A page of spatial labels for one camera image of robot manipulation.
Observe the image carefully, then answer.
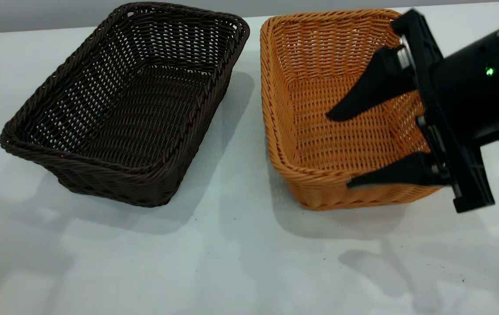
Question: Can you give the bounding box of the black wicker basket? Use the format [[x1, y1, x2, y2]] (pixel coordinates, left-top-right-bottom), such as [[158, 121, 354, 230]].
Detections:
[[0, 2, 250, 208]]

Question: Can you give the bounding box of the orange wicker basket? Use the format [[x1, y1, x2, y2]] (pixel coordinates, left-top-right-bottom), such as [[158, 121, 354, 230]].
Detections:
[[260, 9, 446, 211]]

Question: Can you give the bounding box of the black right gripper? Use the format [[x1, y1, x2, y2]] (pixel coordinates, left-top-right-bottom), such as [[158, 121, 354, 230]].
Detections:
[[326, 9, 499, 214]]

